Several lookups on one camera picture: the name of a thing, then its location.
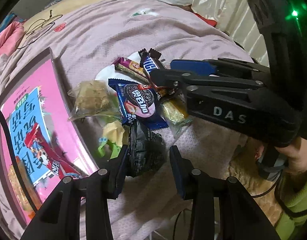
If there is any clear bag brown snack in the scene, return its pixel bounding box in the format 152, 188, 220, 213
67, 80, 120, 121

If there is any cream curtain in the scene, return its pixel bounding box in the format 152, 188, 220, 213
191, 0, 269, 67

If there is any purple biscuit bar packet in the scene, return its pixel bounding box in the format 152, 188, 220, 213
113, 57, 151, 85

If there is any black cable on bed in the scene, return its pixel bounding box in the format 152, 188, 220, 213
15, 10, 64, 50

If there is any pink quilt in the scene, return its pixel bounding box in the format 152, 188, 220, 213
0, 22, 24, 56

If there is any red bag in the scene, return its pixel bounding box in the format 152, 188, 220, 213
194, 12, 217, 27

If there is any blue Oreo packet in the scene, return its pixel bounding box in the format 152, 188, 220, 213
108, 79, 168, 131

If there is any green sleeve forearm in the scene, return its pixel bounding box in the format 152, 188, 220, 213
275, 174, 307, 239

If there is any beige bed sheet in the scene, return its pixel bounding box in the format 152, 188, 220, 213
17, 0, 149, 48

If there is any person's right hand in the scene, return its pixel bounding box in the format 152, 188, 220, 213
253, 135, 307, 174

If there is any green yellow snack packet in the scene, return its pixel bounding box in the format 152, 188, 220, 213
97, 120, 128, 159

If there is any black Snickers bar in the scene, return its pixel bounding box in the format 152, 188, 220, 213
138, 48, 166, 91

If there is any blue striped cloth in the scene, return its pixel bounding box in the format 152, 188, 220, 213
0, 12, 18, 32

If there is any black snack packet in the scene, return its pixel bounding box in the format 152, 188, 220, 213
126, 120, 165, 178

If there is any clear yellow cake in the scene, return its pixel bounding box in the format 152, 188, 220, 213
160, 96, 193, 133

